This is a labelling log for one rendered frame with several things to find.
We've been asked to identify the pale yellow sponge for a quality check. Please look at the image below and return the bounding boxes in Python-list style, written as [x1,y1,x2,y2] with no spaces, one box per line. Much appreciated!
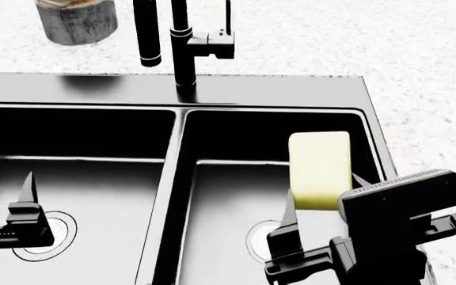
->
[287,131,354,211]

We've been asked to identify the black double-basin sink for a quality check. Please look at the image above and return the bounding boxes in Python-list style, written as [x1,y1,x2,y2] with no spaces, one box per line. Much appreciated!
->
[0,71,396,285]

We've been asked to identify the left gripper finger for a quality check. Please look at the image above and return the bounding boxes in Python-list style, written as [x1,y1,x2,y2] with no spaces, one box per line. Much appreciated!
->
[6,171,56,249]

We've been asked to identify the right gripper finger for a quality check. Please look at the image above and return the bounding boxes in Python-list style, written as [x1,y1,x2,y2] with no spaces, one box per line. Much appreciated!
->
[351,173,456,242]
[266,189,305,262]

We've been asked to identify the grey stone cylindrical container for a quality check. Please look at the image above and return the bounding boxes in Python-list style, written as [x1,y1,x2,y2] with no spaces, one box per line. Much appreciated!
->
[33,0,119,47]

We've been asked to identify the black faucet lever handle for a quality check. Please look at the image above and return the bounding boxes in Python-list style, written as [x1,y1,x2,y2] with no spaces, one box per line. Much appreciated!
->
[187,0,237,59]

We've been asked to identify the round metal sink drain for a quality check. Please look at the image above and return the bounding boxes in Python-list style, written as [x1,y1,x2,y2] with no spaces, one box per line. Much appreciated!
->
[12,211,78,264]
[245,219,292,266]

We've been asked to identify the black kitchen faucet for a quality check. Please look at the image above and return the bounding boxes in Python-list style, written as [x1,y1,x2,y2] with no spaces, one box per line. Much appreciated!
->
[132,0,198,88]

